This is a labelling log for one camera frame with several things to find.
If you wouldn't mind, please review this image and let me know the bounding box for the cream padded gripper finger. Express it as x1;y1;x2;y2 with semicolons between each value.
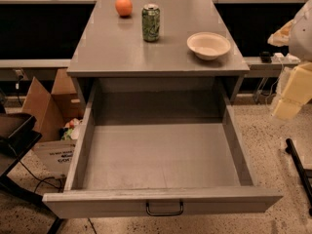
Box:
267;20;293;47

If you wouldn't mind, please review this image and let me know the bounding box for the grey top drawer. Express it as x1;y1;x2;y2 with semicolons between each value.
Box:
43;80;282;218

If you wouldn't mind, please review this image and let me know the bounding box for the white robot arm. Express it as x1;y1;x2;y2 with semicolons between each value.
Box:
267;0;312;120

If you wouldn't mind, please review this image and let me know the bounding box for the grey drawer cabinet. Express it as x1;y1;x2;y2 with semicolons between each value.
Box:
68;0;249;118

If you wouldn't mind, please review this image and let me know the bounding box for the white power strip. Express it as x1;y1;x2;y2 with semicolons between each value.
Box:
272;53;299;63

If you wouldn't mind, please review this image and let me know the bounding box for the black adapter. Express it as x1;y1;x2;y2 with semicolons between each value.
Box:
259;52;272;63

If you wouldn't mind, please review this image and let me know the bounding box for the black bar right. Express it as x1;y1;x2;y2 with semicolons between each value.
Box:
285;138;312;216

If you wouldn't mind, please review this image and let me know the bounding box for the white paper bowl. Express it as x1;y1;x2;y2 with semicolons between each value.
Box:
187;32;231;60

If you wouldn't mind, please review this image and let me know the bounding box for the green soda can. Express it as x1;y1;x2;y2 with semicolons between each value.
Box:
141;4;160;42

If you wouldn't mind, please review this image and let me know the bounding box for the orange fruit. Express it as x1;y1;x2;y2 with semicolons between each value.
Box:
115;0;133;17

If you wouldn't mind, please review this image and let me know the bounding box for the brown cardboard box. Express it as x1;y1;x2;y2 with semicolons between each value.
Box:
22;68;84;178

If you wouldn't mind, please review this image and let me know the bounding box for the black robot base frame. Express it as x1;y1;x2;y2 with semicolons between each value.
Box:
0;112;66;234

